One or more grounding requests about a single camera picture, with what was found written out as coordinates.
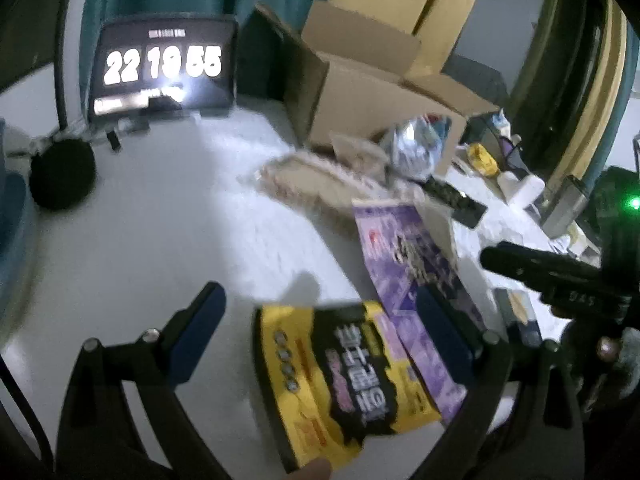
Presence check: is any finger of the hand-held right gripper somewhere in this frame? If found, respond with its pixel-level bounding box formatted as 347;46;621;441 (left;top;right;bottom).
479;241;606;293

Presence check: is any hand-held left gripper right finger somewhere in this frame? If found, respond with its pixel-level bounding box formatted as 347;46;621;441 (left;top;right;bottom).
415;284;586;480

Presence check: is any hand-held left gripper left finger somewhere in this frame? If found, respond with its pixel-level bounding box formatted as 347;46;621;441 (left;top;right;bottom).
54;281;233;480

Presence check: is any purple snack packet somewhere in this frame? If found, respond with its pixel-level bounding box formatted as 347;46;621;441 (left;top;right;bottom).
351;199;488;423

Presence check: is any yellow black snack packet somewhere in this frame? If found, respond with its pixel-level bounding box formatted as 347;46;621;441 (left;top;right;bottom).
252;300;443;473

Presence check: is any foil snack packet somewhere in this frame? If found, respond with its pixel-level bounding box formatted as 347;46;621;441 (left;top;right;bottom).
380;115;453;181

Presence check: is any clear bag of snacks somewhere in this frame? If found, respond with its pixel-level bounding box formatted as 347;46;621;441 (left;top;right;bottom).
237;152;426;241

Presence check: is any brown cardboard box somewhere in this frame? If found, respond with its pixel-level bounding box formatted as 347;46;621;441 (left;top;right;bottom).
245;0;501;181

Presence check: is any person's right hand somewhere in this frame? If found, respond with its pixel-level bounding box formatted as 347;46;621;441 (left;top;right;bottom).
596;336;623;363

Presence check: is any person's left hand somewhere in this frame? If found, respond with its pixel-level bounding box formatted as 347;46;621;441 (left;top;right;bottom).
294;459;333;480

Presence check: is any steel thermos cup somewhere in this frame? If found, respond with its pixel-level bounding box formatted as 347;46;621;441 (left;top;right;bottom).
540;175;590;238

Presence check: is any white plastic holder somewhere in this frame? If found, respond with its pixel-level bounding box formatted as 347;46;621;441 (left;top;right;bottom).
500;170;545;206

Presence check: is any grey radiator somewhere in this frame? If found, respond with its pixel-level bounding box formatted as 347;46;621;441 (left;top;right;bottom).
445;55;508;98

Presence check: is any narrow yellow curtain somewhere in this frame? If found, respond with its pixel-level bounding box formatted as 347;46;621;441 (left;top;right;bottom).
550;0;628;191

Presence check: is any narrow teal curtain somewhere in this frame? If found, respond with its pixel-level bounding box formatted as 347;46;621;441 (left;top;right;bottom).
595;5;640;171

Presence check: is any black round object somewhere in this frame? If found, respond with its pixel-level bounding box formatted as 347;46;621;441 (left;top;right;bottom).
29;140;97;211

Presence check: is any dark glass door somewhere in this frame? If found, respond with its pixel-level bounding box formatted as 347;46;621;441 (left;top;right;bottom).
445;0;556;106

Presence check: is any tablet with clock display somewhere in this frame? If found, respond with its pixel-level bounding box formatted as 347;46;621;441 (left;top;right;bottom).
89;14;238;123

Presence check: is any black cable with plug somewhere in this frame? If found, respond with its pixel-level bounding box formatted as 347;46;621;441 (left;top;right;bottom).
30;122;123;153

